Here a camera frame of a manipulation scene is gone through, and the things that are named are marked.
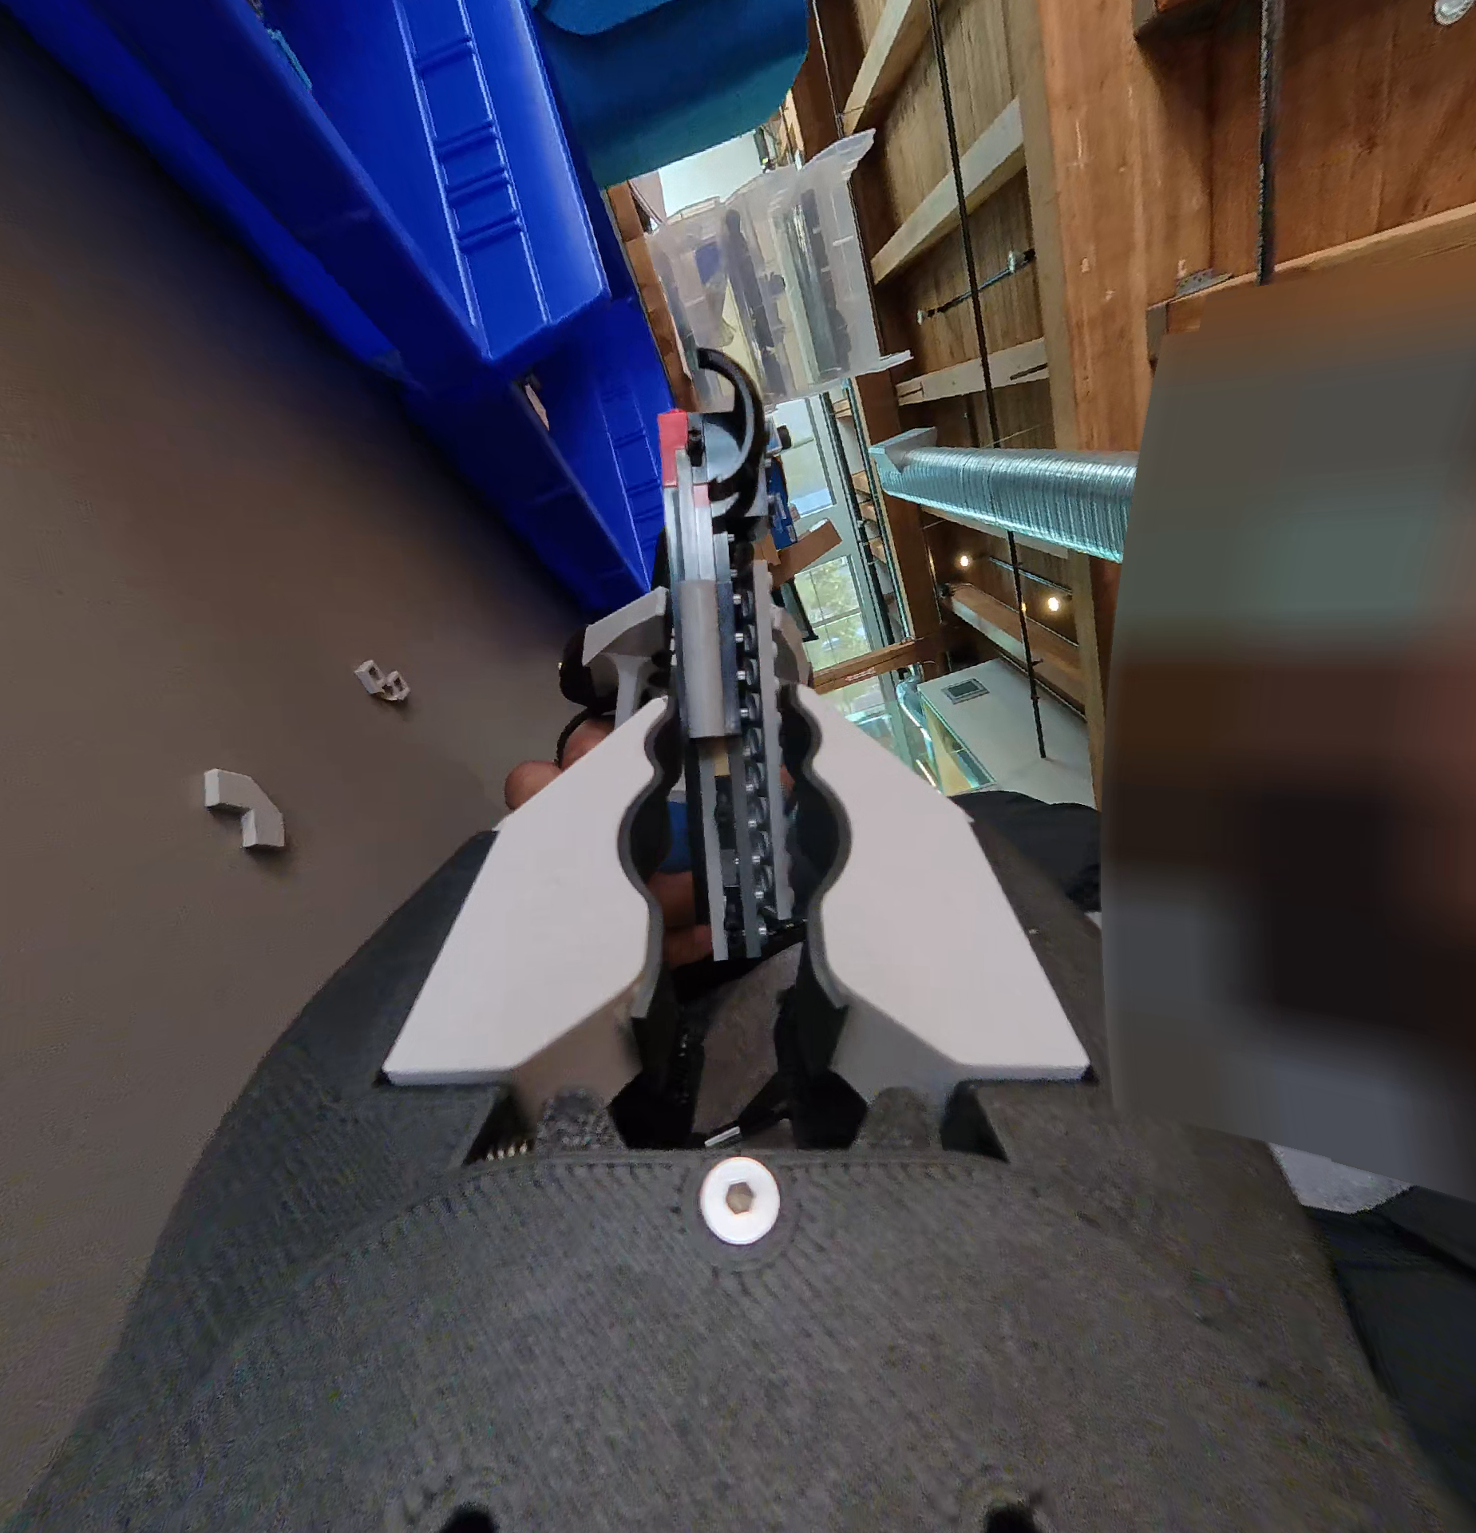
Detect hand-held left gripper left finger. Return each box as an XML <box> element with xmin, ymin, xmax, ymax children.
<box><xmin>382</xmin><ymin>695</ymin><xmax>683</xmax><ymax>1096</ymax></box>

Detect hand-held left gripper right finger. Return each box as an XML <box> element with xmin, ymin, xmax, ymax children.
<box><xmin>792</xmin><ymin>692</ymin><xmax>1096</xmax><ymax>1098</ymax></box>

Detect black grey toy brick assembly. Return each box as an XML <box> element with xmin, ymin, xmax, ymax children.
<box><xmin>655</xmin><ymin>347</ymin><xmax>818</xmax><ymax>964</ymax></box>

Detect long grey studded brick plate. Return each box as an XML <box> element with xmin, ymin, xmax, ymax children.
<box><xmin>739</xmin><ymin>574</ymin><xmax>807</xmax><ymax>948</ymax></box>

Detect grey corner brick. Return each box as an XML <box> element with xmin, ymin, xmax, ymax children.
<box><xmin>205</xmin><ymin>766</ymin><xmax>287</xmax><ymax>852</ymax></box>

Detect blue plastic storage bin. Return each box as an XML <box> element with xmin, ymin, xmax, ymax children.
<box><xmin>0</xmin><ymin>0</ymin><xmax>614</xmax><ymax>384</ymax></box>
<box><xmin>416</xmin><ymin>298</ymin><xmax>681</xmax><ymax>611</ymax></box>

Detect person's right hand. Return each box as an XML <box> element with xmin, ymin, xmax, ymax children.
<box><xmin>505</xmin><ymin>730</ymin><xmax>611</xmax><ymax>815</ymax></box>

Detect clear plastic container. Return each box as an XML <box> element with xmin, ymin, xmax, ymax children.
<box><xmin>642</xmin><ymin>129</ymin><xmax>913</xmax><ymax>402</ymax></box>

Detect person's grey shirt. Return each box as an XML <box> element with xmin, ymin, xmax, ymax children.
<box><xmin>1271</xmin><ymin>1142</ymin><xmax>1410</xmax><ymax>1212</ymax></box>

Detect teal plastic container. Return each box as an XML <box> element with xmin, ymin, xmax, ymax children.
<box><xmin>535</xmin><ymin>0</ymin><xmax>813</xmax><ymax>185</ymax></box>

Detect person's black jacket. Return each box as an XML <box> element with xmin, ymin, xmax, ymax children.
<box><xmin>1306</xmin><ymin>1184</ymin><xmax>1476</xmax><ymax>1533</ymax></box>

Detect silver ventilation duct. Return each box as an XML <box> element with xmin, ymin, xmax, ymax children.
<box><xmin>871</xmin><ymin>428</ymin><xmax>1141</xmax><ymax>563</ymax></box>

